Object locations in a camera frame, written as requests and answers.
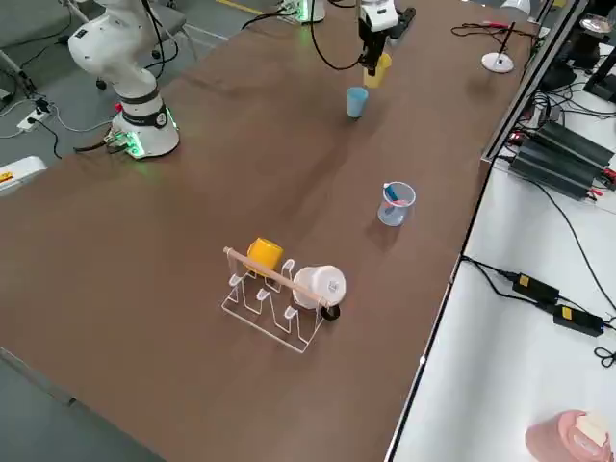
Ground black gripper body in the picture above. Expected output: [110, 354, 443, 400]
[358, 5, 418, 45]

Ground yellow plastic cup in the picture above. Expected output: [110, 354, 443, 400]
[363, 51, 393, 90]

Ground blue plastic cup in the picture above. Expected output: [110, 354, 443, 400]
[345, 87, 370, 119]

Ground clear measuring cup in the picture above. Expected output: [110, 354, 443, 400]
[376, 181, 417, 227]

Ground white desk lamp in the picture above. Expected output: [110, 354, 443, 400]
[481, 0, 533, 74]

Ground grey chair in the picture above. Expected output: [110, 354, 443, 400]
[0, 0, 198, 92]

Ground black stand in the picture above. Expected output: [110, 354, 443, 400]
[581, 40, 616, 103]

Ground black power supply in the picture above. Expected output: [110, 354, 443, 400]
[534, 119, 616, 169]
[508, 143, 605, 201]

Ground orange-yellow mug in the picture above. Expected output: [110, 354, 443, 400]
[245, 237, 284, 279]

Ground white mug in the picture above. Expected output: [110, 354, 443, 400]
[292, 263, 347, 322]

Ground clear rack with wooden rod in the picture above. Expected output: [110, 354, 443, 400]
[220, 246, 328, 355]

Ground black power adapter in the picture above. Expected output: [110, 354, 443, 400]
[552, 304, 604, 337]
[511, 272, 561, 304]

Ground white power strip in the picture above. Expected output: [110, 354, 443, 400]
[17, 108, 52, 132]

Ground white control box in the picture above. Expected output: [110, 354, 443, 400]
[0, 155, 48, 199]

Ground pink round object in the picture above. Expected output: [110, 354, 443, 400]
[524, 408, 616, 462]

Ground white block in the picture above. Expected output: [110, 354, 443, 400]
[575, 412, 611, 447]

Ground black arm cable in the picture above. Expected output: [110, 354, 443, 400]
[137, 0, 368, 78]

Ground black lamp cable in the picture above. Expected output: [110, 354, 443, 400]
[450, 19, 538, 39]

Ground aluminium frame post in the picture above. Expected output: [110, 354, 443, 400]
[479, 0, 594, 163]

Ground black adapter cable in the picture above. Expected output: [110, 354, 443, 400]
[459, 256, 519, 290]

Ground long black cable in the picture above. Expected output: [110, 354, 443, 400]
[526, 177, 616, 314]

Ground black base cable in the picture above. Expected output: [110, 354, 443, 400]
[71, 137, 127, 156]

